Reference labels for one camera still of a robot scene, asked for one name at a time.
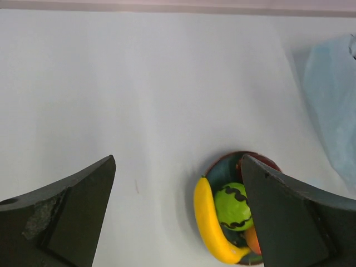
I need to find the green fake watermelon ball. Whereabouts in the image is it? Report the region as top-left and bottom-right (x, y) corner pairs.
(214, 182), (254, 231)

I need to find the light blue printed plastic bag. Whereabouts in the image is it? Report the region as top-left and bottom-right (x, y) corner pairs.
(301, 34), (355, 191)

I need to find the orange fake peach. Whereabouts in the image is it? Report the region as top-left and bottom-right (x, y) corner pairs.
(244, 226), (261, 255)

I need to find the yellow fake banana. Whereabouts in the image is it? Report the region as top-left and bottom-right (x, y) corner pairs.
(193, 176), (251, 264)

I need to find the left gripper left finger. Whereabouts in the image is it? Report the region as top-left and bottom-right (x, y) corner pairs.
(1, 155), (116, 266)

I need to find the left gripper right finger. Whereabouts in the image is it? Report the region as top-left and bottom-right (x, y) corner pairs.
(241, 155), (355, 266)

